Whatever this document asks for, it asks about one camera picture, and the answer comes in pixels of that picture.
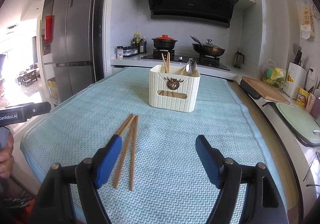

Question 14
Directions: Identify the black gas cooktop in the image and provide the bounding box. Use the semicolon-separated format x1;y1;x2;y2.
142;53;230;71

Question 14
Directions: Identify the pink ribbed cup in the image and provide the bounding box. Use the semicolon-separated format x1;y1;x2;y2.
305;94;316;112

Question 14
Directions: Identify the person's left hand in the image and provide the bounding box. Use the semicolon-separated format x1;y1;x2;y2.
0;132;14;178

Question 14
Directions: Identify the dark glass french press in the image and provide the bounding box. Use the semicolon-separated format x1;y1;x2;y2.
233;50;245;69

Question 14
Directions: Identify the green cutting board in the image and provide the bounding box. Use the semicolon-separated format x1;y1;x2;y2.
276;103;319;147

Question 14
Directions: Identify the white labelled spice jar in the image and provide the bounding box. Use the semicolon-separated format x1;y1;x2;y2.
117;46;124;60

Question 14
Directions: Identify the cardboard box on floor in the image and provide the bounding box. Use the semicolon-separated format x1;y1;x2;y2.
47;77;61;107

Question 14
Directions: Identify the steel spoon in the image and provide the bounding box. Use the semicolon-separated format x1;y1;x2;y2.
185;58;197;76
185;61;193;76

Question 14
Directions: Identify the purple soap dispenser bottle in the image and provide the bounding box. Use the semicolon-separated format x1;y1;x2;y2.
310;89;320;119

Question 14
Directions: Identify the yellow printed mug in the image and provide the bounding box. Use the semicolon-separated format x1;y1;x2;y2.
296;88;309;108

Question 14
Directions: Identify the wooden cutting board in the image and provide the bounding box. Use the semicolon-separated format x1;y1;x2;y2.
242;76;290;104

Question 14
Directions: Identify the red hanging item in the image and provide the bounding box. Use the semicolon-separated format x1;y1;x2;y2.
44;15;54;43

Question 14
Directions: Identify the spice jar rack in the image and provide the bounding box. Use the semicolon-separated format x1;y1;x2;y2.
123;46;139;58

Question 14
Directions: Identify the cream ribbed utensil holder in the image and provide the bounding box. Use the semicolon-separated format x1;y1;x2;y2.
149;65;200;112

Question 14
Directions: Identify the light blue woven table mat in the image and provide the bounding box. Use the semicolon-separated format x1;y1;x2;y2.
20;68;283;223

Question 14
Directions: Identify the black clay pot red lid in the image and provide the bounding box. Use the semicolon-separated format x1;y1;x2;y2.
152;35;177;50

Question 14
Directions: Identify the grey double door refrigerator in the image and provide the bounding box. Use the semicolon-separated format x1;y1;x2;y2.
44;0;103;103

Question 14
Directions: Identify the black griddle pan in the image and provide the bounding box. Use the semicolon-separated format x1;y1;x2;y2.
240;80;276;107

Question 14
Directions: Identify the white knife block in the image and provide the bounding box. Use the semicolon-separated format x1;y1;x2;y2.
283;63;307;100

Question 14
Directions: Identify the dark wok with glass lid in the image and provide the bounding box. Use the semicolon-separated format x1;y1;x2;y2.
190;35;225;57

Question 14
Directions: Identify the black range hood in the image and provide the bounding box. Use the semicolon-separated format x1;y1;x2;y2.
148;0;239;28

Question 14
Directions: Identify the plastic bag with produce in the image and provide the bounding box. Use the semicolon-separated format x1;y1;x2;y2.
262;59;286;89

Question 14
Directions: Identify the sauce bottles group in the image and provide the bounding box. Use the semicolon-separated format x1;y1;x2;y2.
132;32;147;54

